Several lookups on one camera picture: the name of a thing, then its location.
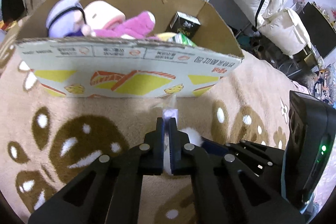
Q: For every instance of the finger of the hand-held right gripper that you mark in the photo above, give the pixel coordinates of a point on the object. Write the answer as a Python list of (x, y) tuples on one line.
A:
[(267, 151), (215, 148)]

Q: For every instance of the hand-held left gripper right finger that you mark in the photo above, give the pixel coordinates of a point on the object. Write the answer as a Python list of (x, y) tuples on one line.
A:
[(174, 145)]

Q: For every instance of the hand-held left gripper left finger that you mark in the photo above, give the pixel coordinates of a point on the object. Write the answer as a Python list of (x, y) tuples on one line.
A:
[(157, 140)]

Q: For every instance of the white fluffy black-haired plush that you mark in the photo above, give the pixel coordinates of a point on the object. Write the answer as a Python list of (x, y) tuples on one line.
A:
[(191, 136)]

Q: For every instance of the printed cardboard box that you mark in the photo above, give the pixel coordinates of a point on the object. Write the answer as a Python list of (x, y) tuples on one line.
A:
[(131, 61)]

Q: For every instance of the green tissue pack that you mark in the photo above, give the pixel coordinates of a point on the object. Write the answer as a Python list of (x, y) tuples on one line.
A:
[(183, 40)]

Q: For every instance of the black tissue box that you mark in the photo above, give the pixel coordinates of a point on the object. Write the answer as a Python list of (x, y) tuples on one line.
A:
[(183, 26)]

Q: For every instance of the pink bear plush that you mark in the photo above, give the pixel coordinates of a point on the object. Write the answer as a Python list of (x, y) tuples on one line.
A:
[(136, 24)]

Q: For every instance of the white-haired doll plush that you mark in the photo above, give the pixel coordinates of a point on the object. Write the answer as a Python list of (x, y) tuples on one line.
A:
[(63, 19)]

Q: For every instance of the colourful printed cloth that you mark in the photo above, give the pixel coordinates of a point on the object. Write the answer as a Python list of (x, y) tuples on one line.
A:
[(323, 82)]

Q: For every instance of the beige floral blanket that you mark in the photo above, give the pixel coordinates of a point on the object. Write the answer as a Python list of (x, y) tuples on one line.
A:
[(105, 108)]

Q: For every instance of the yellow plush toy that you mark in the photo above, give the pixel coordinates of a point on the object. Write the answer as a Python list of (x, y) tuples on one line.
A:
[(164, 36)]

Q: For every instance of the black cabinet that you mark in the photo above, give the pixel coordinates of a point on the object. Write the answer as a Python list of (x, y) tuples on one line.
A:
[(317, 24)]

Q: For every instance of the pink roll cake plush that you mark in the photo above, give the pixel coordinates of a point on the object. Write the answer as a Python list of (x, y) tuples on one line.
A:
[(102, 12)]

